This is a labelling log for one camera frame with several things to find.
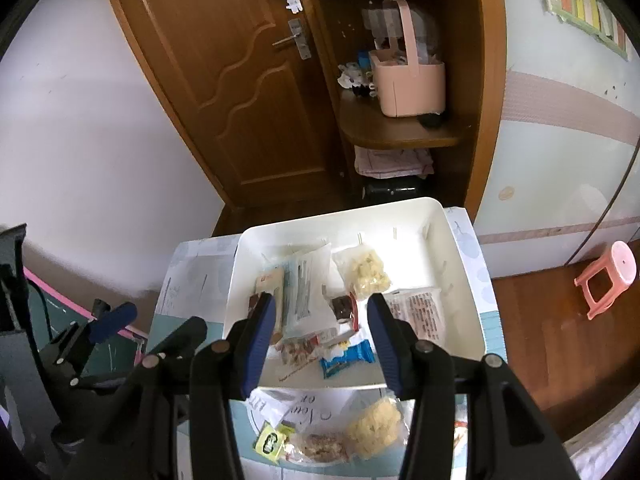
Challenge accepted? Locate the pink handled basket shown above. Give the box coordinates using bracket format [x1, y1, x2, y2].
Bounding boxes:
[367, 0, 447, 118]

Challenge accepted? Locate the small white figurine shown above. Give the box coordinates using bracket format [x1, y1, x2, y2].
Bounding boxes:
[337, 60, 376, 98]

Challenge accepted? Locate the clear printed packet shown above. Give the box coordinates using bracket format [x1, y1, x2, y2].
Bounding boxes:
[280, 242, 337, 336]

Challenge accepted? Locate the red and white snack packet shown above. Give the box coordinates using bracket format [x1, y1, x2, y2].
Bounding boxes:
[452, 420, 469, 461]

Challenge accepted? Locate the beige labelled snack packet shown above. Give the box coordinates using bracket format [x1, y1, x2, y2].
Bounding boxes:
[248, 267, 286, 313]

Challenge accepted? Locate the pink framed chalkboard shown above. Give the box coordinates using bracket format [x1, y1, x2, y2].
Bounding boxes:
[22, 267, 148, 381]

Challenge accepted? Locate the clear rice cake packet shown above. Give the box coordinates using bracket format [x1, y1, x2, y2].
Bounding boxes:
[387, 286, 448, 346]

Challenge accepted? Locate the pink plastic stool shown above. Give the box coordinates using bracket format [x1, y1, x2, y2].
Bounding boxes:
[574, 240, 638, 321]

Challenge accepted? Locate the wall poster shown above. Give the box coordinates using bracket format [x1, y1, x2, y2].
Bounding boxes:
[532, 0, 628, 61]

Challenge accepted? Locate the dark snack packet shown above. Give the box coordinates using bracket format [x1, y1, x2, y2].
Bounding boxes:
[330, 294, 360, 325]

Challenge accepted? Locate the brown wooden door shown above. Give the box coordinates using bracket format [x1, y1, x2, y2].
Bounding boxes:
[97, 0, 346, 211]

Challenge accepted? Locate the metal door handle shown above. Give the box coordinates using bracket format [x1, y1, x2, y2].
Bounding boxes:
[271, 17, 312, 61]

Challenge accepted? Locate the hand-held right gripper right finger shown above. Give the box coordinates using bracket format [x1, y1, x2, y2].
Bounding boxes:
[366, 291, 576, 480]

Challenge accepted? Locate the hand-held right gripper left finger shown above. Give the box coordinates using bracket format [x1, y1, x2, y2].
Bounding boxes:
[65, 291, 278, 480]

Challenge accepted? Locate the pale blue wardrobe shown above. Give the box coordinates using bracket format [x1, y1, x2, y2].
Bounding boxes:
[472, 0, 640, 281]

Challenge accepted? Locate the yellow and white snack packet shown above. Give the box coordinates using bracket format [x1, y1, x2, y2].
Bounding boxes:
[254, 421, 296, 458]

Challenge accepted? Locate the checked cloth on chair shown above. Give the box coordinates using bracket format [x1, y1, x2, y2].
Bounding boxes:
[565, 400, 640, 480]

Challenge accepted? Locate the white plastic storage bin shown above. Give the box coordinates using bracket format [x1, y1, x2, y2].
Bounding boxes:
[222, 196, 488, 391]

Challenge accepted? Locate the white paper sheet with writing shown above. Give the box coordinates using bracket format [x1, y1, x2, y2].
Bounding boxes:
[248, 387, 351, 428]

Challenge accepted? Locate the clear bag of yellow puffs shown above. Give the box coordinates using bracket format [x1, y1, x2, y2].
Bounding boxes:
[332, 245, 393, 301]
[346, 397, 403, 453]

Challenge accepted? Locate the blue snack packet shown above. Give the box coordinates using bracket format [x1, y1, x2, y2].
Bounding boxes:
[319, 339, 376, 380]

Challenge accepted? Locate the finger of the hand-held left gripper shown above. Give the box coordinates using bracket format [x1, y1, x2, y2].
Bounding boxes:
[40, 301, 138, 386]
[145, 316, 209, 358]

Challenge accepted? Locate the printed tablecloth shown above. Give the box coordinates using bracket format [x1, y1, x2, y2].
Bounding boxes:
[157, 205, 506, 480]

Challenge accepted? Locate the wooden corner shelf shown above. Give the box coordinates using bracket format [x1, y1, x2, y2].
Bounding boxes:
[295, 0, 506, 211]

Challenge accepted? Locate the brown cracker packet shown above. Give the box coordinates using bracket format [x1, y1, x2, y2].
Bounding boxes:
[285, 431, 353, 465]

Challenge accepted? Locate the teal striped table mat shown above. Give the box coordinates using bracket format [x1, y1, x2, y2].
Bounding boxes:
[147, 307, 506, 480]

